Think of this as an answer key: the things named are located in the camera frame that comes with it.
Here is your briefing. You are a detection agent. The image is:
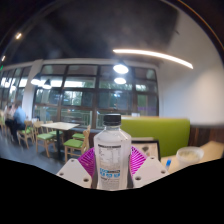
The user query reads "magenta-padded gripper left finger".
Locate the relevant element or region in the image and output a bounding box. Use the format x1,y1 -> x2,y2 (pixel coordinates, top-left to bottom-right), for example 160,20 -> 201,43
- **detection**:
55,146 -> 100,190

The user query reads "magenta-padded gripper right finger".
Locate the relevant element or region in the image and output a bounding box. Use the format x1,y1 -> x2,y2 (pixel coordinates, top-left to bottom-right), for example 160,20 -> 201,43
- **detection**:
128,145 -> 170,188

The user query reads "clear black-capped drink bottle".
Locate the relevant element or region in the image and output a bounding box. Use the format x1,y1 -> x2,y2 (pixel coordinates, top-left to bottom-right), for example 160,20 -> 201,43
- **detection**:
93,113 -> 133,191

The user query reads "small blue-capped bottle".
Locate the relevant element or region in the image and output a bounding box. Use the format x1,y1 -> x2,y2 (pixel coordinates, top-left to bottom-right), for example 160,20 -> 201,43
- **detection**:
164,159 -> 172,172

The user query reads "wooden green-seated chairs group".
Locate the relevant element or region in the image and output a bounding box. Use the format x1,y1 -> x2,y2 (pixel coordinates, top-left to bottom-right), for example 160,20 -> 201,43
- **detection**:
0,113 -> 93,163

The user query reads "green upholstered bench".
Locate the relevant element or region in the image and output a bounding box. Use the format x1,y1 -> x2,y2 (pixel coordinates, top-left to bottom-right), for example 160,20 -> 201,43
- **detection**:
120,116 -> 192,158

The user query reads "white bowl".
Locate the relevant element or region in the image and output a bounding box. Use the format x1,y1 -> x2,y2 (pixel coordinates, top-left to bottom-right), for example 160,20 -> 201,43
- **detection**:
175,146 -> 205,169

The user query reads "light wooden dining table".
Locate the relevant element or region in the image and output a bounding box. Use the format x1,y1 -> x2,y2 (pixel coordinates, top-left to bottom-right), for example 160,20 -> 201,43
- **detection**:
40,121 -> 81,159

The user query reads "large dark-framed window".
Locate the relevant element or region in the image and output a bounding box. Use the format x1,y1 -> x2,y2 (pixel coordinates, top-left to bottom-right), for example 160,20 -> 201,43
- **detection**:
0,63 -> 160,131

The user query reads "person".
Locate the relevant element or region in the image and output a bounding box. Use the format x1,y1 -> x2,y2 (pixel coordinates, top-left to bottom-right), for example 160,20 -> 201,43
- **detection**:
3,103 -> 15,134
11,104 -> 28,144

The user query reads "round pendant lamps group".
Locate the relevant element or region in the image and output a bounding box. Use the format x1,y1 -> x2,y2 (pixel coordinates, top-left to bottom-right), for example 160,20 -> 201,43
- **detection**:
30,63 -> 130,90

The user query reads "long curved ceiling light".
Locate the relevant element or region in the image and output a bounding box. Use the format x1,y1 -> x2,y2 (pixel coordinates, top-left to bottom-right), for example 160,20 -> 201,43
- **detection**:
112,48 -> 194,70

